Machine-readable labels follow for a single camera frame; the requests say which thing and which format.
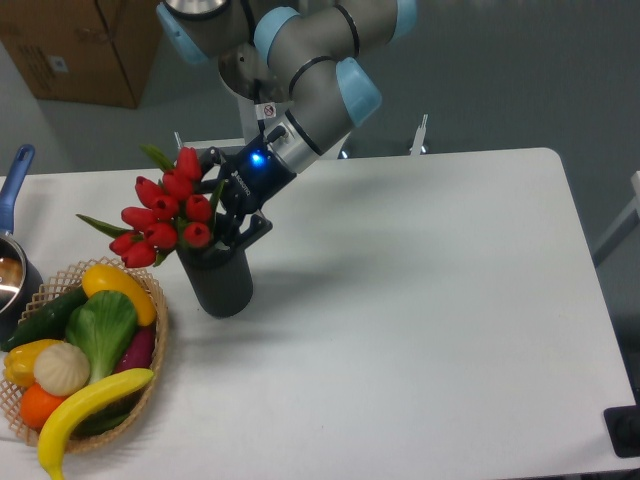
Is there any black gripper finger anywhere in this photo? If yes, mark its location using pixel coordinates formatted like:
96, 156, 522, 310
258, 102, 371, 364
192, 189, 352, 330
214, 210, 273, 251
194, 146, 229, 193

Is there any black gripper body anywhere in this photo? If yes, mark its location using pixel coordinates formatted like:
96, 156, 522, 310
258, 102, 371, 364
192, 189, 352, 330
219, 135, 297, 218

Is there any red tulip bouquet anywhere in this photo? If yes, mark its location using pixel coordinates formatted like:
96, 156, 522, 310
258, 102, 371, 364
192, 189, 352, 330
77, 144, 226, 268

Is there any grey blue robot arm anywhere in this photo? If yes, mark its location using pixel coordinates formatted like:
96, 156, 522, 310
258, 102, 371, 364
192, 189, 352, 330
156, 1, 417, 251

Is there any dark grey ribbed vase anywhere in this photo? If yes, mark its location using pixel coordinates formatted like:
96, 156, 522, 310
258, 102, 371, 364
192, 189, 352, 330
177, 248, 254, 318

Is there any brown cardboard box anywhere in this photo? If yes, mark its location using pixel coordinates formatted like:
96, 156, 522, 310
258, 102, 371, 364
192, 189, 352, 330
1, 1, 163, 109

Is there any purple eggplant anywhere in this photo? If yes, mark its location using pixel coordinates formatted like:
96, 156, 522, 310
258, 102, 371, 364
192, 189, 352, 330
113, 326, 155, 373

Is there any green lettuce leaf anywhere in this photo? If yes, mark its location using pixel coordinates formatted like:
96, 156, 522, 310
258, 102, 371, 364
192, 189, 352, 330
65, 290, 137, 384

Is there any woven wicker basket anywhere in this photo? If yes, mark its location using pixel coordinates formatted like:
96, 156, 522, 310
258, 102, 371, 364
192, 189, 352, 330
1, 257, 169, 453

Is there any green cucumber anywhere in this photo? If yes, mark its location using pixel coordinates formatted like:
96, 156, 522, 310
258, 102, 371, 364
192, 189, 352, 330
1, 288, 88, 352

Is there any white steamed bun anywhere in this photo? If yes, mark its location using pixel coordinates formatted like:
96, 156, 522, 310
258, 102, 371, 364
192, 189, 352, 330
33, 342, 90, 397

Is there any yellow banana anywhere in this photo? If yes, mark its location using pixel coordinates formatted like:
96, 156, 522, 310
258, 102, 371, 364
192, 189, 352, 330
37, 368, 155, 480

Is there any yellow bell pepper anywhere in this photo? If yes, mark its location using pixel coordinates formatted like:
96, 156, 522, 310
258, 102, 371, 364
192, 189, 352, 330
3, 339, 61, 388

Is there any orange fruit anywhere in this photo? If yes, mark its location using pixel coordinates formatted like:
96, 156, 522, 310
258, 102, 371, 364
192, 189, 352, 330
19, 383, 66, 430

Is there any white chair part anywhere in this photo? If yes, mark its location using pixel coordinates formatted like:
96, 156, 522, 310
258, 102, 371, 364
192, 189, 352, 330
592, 171, 639, 268

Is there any black device at table edge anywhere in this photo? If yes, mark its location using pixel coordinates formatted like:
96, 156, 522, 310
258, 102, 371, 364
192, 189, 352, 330
603, 405, 639, 458

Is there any white metal frame bracket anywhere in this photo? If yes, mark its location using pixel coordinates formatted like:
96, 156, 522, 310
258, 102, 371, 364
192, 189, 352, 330
171, 111, 429, 160

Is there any blue handled steel pot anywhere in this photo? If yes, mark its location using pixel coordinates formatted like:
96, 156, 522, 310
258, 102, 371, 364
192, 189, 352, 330
1, 144, 42, 342

